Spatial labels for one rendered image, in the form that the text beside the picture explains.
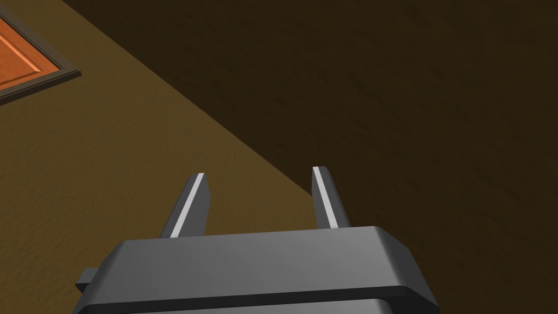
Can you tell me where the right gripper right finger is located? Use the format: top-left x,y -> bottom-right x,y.
311,165 -> 351,230

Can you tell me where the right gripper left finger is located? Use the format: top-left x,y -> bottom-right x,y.
159,172 -> 211,239

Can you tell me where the orange wooden door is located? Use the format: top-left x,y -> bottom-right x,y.
0,17 -> 61,92

